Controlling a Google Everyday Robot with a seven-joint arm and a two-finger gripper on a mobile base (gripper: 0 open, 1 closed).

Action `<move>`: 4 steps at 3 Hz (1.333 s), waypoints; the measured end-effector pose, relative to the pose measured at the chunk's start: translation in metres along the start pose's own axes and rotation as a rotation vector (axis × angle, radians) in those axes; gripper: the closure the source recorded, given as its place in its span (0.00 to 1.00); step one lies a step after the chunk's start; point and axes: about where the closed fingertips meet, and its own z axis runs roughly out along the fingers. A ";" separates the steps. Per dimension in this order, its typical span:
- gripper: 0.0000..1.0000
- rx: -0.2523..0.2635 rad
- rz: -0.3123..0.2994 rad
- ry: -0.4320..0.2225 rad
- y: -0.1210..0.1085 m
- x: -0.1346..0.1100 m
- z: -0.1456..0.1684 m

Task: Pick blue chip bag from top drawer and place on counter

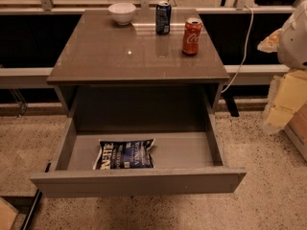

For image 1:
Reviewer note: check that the open grey top drawer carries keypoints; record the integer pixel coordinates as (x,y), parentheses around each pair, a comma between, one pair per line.
(186,152)

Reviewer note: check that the red cola can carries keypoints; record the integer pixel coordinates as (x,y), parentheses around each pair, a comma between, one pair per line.
(192,32)

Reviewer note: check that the cardboard box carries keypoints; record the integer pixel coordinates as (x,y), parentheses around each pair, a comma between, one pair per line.
(296,130)

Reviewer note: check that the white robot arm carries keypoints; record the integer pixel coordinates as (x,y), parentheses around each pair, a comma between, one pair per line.
(292,48)

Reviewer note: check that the grey cabinet counter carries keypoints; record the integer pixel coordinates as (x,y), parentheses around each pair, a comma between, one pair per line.
(101,52)

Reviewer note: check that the blue chip bag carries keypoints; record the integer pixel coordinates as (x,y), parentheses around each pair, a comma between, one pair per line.
(124,155)

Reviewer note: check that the black floor frame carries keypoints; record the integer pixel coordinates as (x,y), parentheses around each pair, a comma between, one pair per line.
(18,212)

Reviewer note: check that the white ceramic bowl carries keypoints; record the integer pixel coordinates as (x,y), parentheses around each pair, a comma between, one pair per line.
(122,13)

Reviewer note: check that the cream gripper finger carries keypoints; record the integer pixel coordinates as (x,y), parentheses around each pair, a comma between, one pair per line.
(270,43)
(286,96)

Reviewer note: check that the grey window ledge rail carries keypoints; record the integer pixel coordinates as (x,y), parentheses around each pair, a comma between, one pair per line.
(26,78)

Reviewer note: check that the blue soda can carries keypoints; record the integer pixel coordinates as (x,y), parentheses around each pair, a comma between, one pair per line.
(162,18)

